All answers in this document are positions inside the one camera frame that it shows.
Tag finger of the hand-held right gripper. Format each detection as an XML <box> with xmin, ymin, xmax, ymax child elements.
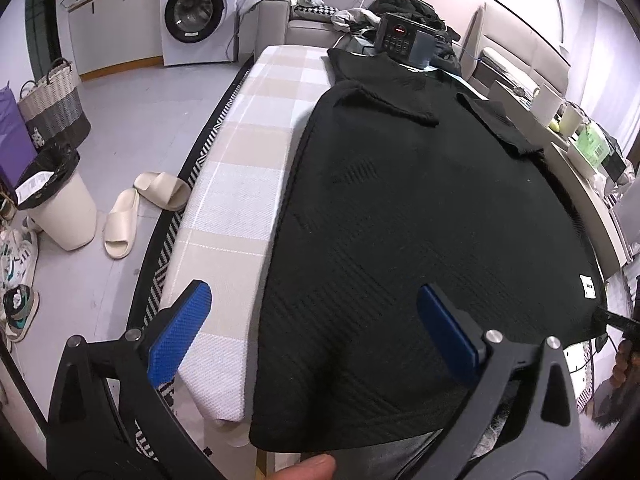
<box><xmin>592</xmin><ymin>308</ymin><xmax>628</xmax><ymax>333</ymax></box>

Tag white trash bin black bag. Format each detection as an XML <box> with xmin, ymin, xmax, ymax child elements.
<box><xmin>17</xmin><ymin>145</ymin><xmax>97</xmax><ymax>251</ymax></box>

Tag black knitted sweater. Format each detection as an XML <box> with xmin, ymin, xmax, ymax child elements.
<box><xmin>248</xmin><ymin>50</ymin><xmax>608</xmax><ymax>453</ymax></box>

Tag white mug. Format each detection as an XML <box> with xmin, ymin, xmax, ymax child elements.
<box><xmin>557</xmin><ymin>105</ymin><xmax>583</xmax><ymax>136</ymax></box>

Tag beige plaid table cover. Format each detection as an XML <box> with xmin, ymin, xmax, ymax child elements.
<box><xmin>165</xmin><ymin>45</ymin><xmax>336</xmax><ymax>423</ymax></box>

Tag beige side desk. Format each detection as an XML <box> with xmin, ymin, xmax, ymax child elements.
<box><xmin>487</xmin><ymin>80</ymin><xmax>631</xmax><ymax>281</ymax></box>

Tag houndstooth cushion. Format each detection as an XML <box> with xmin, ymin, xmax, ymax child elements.
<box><xmin>295</xmin><ymin>2</ymin><xmax>346</xmax><ymax>18</ymax></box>

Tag kitchen counter cabinet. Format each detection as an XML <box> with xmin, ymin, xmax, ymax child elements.
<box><xmin>67</xmin><ymin>0</ymin><xmax>166</xmax><ymax>81</ymax></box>

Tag black box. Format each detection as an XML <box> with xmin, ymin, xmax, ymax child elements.
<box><xmin>602</xmin><ymin>135</ymin><xmax>628</xmax><ymax>181</ymax></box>

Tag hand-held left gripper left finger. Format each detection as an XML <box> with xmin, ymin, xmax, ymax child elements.
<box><xmin>47</xmin><ymin>280</ymin><xmax>226</xmax><ymax>480</ymax></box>

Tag black white zigzag cloth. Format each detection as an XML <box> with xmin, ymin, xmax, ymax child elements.
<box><xmin>125</xmin><ymin>55</ymin><xmax>266</xmax><ymax>466</ymax></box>

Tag cream slipper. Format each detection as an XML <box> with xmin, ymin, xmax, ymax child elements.
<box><xmin>102</xmin><ymin>189</ymin><xmax>141</xmax><ymax>260</ymax></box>
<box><xmin>134</xmin><ymin>171</ymin><xmax>192</xmax><ymax>212</ymax></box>

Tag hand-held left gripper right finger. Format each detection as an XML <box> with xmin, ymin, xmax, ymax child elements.
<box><xmin>419</xmin><ymin>282</ymin><xmax>583</xmax><ymax>480</ymax></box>

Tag person's right hand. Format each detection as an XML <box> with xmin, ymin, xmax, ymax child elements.
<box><xmin>611</xmin><ymin>339</ymin><xmax>638</xmax><ymax>391</ymax></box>

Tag grey sofa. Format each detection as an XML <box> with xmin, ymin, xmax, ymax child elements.
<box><xmin>257</xmin><ymin>0</ymin><xmax>486</xmax><ymax>61</ymax></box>

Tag purple bag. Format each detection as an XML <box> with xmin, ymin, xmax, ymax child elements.
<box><xmin>0</xmin><ymin>85</ymin><xmax>38</xmax><ymax>191</ymax></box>

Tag person's left hand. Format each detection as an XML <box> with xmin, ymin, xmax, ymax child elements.
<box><xmin>272</xmin><ymin>452</ymin><xmax>337</xmax><ymax>480</ymax></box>

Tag dark glass door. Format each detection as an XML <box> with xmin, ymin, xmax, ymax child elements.
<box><xmin>25</xmin><ymin>0</ymin><xmax>63</xmax><ymax>68</ymax></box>

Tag grey white wicker basket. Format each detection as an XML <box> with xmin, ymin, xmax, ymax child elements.
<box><xmin>19</xmin><ymin>57</ymin><xmax>92</xmax><ymax>148</ymax></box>

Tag dark electric pressure cooker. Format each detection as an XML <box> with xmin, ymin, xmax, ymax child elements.
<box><xmin>375</xmin><ymin>11</ymin><xmax>446</xmax><ymax>68</ymax></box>

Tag white green sneaker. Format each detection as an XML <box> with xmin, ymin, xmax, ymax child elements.
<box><xmin>0</xmin><ymin>230</ymin><xmax>38</xmax><ymax>293</ymax></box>

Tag green wet wipes pack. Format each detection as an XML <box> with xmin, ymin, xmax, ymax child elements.
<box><xmin>575</xmin><ymin>125</ymin><xmax>613</xmax><ymax>168</ymax></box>

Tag white bowl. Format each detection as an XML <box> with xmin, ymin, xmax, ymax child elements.
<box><xmin>567</xmin><ymin>147</ymin><xmax>601</xmax><ymax>181</ymax></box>

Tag person's grey pants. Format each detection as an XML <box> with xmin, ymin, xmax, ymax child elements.
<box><xmin>300</xmin><ymin>427</ymin><xmax>453</xmax><ymax>480</ymax></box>

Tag white paper roll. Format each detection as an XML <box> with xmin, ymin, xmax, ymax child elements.
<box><xmin>530</xmin><ymin>82</ymin><xmax>563</xmax><ymax>126</ymax></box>

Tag black jacket pile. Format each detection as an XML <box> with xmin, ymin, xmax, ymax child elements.
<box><xmin>370</xmin><ymin>0</ymin><xmax>463</xmax><ymax>76</ymax></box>

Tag grey white garment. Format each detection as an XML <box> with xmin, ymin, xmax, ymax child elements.
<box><xmin>332</xmin><ymin>7</ymin><xmax>381</xmax><ymax>36</ymax></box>

